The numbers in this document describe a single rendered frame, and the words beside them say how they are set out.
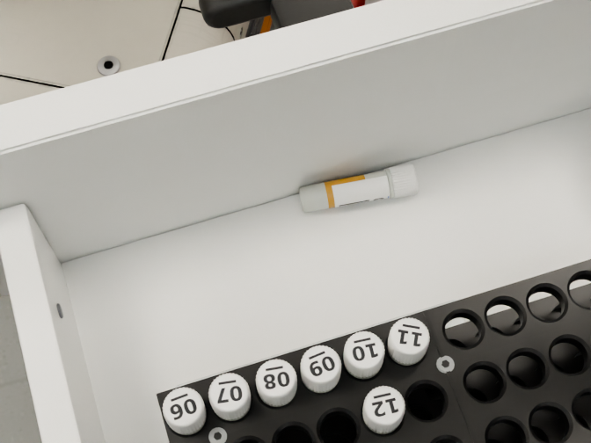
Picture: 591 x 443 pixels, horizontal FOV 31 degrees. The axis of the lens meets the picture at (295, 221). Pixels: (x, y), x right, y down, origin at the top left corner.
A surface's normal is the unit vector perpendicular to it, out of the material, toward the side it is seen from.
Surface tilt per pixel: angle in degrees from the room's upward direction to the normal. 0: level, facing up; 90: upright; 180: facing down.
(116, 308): 0
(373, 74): 90
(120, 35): 0
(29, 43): 0
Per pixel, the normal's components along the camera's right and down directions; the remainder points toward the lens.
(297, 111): 0.30, 0.87
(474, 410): -0.01, -0.40
